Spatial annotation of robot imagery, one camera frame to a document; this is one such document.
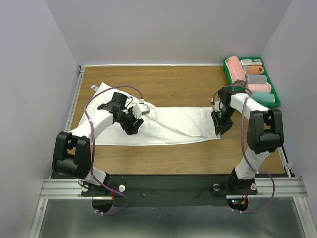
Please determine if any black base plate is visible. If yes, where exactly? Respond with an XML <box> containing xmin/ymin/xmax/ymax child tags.
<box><xmin>79</xmin><ymin>174</ymin><xmax>257</xmax><ymax>213</ymax></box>

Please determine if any grey rolled towel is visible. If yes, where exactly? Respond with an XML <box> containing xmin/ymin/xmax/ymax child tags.
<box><xmin>246</xmin><ymin>74</ymin><xmax>268</xmax><ymax>85</ymax></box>

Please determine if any teal rolled towel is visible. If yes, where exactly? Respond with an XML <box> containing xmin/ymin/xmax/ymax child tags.
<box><xmin>252</xmin><ymin>93</ymin><xmax>275</xmax><ymax>104</ymax></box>

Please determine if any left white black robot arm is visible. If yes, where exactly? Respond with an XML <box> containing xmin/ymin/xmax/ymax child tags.
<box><xmin>52</xmin><ymin>92</ymin><xmax>150</xmax><ymax>195</ymax></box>

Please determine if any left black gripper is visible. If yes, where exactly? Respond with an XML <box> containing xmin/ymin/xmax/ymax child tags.
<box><xmin>116</xmin><ymin>106</ymin><xmax>144</xmax><ymax>135</ymax></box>

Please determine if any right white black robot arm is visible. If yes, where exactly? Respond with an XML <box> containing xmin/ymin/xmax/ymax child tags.
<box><xmin>211</xmin><ymin>85</ymin><xmax>284</xmax><ymax>195</ymax></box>

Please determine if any short pink rolled towel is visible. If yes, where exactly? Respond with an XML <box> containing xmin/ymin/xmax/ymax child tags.
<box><xmin>247</xmin><ymin>82</ymin><xmax>272</xmax><ymax>94</ymax></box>

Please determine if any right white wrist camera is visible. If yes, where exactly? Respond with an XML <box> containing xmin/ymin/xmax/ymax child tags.
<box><xmin>211</xmin><ymin>98</ymin><xmax>222</xmax><ymax>112</ymax></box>

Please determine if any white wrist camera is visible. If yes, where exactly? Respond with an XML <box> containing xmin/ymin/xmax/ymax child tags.
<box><xmin>131</xmin><ymin>103</ymin><xmax>150</xmax><ymax>120</ymax></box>
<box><xmin>211</xmin><ymin>98</ymin><xmax>222</xmax><ymax>112</ymax></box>

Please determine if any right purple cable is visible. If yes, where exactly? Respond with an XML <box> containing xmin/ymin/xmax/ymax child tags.
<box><xmin>211</xmin><ymin>85</ymin><xmax>275</xmax><ymax>215</ymax></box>

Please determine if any orange rolled towel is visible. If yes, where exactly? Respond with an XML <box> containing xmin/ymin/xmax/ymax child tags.
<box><xmin>244</xmin><ymin>65</ymin><xmax>264</xmax><ymax>75</ymax></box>

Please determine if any long pink rolled towel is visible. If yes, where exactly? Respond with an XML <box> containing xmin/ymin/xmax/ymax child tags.
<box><xmin>225</xmin><ymin>56</ymin><xmax>246</xmax><ymax>86</ymax></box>

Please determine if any green plastic basket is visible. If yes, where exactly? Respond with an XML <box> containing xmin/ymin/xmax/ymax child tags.
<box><xmin>223</xmin><ymin>57</ymin><xmax>280</xmax><ymax>108</ymax></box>

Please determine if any aluminium frame rail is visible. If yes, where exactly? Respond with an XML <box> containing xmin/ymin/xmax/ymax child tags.
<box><xmin>29</xmin><ymin>65</ymin><xmax>90</xmax><ymax>238</ymax></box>

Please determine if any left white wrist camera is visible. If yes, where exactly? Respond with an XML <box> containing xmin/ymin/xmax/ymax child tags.
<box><xmin>131</xmin><ymin>103</ymin><xmax>150</xmax><ymax>120</ymax></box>

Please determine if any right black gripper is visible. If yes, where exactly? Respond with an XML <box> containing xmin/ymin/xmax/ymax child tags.
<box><xmin>211</xmin><ymin>106</ymin><xmax>236</xmax><ymax>135</ymax></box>

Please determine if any white blue patterned towel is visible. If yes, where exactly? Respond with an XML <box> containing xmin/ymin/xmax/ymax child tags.
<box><xmin>239</xmin><ymin>58</ymin><xmax>263</xmax><ymax>66</ymax></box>

